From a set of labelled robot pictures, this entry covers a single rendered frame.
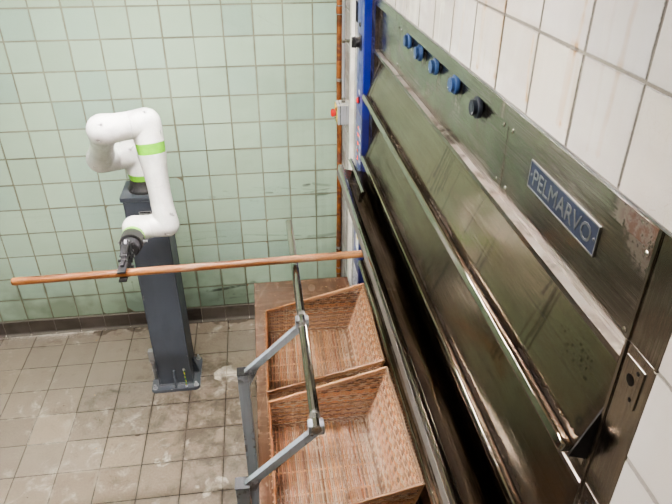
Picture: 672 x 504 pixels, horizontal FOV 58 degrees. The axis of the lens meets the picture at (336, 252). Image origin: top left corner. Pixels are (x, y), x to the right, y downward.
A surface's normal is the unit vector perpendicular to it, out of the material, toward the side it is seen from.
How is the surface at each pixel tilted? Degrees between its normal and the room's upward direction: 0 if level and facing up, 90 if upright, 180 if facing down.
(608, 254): 90
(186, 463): 0
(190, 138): 90
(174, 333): 90
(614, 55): 90
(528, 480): 70
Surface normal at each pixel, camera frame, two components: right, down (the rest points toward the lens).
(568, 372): -0.93, -0.23
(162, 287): 0.14, 0.51
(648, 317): -0.99, 0.07
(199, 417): 0.00, -0.86
